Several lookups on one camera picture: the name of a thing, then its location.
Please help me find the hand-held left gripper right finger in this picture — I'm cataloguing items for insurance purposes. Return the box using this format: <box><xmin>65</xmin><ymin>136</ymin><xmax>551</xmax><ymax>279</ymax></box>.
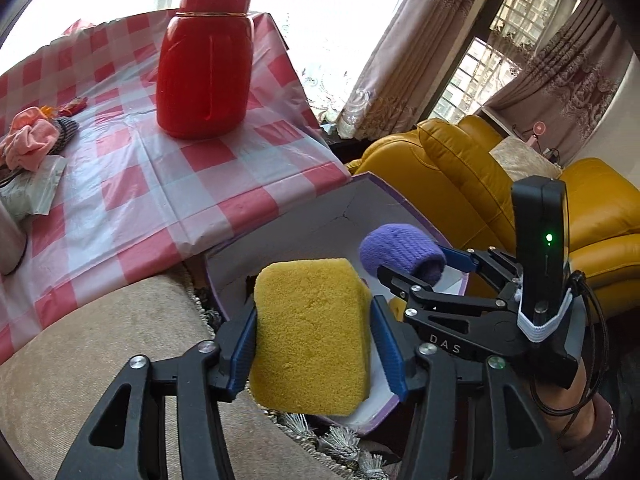
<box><xmin>369</xmin><ymin>295</ymin><xmax>576</xmax><ymax>480</ymax></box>

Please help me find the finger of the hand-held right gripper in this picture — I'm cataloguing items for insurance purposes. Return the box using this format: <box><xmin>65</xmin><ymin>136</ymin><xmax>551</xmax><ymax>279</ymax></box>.
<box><xmin>376</xmin><ymin>264</ymin><xmax>507</xmax><ymax>318</ymax></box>
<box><xmin>439</xmin><ymin>246</ymin><xmax>525</xmax><ymax>292</ymax></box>

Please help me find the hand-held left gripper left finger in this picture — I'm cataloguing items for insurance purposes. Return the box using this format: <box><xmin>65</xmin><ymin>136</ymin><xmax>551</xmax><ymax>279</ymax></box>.
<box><xmin>54</xmin><ymin>299</ymin><xmax>259</xmax><ymax>480</ymax></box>

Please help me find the purple knit sock roll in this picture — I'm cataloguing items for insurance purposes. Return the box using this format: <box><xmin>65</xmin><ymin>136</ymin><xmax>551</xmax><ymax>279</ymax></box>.
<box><xmin>358</xmin><ymin>224</ymin><xmax>448</xmax><ymax>287</ymax></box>

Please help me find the yellow sponge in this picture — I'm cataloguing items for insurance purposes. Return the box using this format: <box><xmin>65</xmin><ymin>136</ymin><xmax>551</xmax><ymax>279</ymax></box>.
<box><xmin>248</xmin><ymin>258</ymin><xmax>374</xmax><ymax>417</ymax></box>

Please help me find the purple cardboard box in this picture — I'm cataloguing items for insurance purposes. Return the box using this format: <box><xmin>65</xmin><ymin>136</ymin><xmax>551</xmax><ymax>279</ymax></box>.
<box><xmin>202</xmin><ymin>171</ymin><xmax>472</xmax><ymax>437</ymax></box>

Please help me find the person's right forearm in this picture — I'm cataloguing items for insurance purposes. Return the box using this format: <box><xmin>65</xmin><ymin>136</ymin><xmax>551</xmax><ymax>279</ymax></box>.
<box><xmin>529</xmin><ymin>360</ymin><xmax>624</xmax><ymax>480</ymax></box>

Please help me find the yellow leather sofa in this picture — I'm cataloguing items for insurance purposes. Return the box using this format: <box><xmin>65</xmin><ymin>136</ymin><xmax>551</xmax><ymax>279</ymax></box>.
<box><xmin>345</xmin><ymin>114</ymin><xmax>640</xmax><ymax>322</ymax></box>

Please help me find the beige sofa cushion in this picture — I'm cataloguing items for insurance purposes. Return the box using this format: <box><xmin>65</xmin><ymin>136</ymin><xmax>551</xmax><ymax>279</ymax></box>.
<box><xmin>487</xmin><ymin>135</ymin><xmax>564</xmax><ymax>181</ymax></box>

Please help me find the beige upholstered seat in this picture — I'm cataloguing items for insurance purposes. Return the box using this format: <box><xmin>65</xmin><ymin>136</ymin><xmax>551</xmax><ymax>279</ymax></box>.
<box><xmin>0</xmin><ymin>265</ymin><xmax>401</xmax><ymax>480</ymax></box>

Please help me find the red white checked tablecloth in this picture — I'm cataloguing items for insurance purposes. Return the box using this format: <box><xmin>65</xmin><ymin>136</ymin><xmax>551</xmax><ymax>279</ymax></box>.
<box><xmin>0</xmin><ymin>7</ymin><xmax>354</xmax><ymax>367</ymax></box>

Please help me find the pink curtain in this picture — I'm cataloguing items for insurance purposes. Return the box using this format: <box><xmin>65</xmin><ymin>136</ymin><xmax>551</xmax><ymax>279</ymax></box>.
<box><xmin>334</xmin><ymin>0</ymin><xmax>522</xmax><ymax>142</ymax></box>

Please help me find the floral lace curtain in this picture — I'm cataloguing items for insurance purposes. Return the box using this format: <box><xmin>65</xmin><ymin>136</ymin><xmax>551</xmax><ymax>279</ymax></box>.
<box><xmin>272</xmin><ymin>10</ymin><xmax>391</xmax><ymax>126</ymax></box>

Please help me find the stainless steel thermos bottle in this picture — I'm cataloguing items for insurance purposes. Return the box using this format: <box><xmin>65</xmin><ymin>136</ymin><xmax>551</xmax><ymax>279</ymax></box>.
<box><xmin>0</xmin><ymin>202</ymin><xmax>29</xmax><ymax>277</ymax></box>

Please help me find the grey striped knit sock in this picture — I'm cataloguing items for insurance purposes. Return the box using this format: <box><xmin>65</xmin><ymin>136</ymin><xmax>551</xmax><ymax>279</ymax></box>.
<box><xmin>47</xmin><ymin>117</ymin><xmax>81</xmax><ymax>154</ymax></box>

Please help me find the red thermos jug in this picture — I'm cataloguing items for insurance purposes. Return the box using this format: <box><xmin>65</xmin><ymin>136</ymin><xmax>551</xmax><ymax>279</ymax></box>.
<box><xmin>155</xmin><ymin>0</ymin><xmax>256</xmax><ymax>140</ymax></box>

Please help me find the pink orange cloth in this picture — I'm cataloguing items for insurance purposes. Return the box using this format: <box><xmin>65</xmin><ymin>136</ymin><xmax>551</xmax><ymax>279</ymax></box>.
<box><xmin>0</xmin><ymin>106</ymin><xmax>62</xmax><ymax>171</ymax></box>

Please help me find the black cable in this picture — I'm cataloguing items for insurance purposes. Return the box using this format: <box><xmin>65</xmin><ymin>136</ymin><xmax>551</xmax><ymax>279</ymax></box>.
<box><xmin>529</xmin><ymin>270</ymin><xmax>610</xmax><ymax>437</ymax></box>

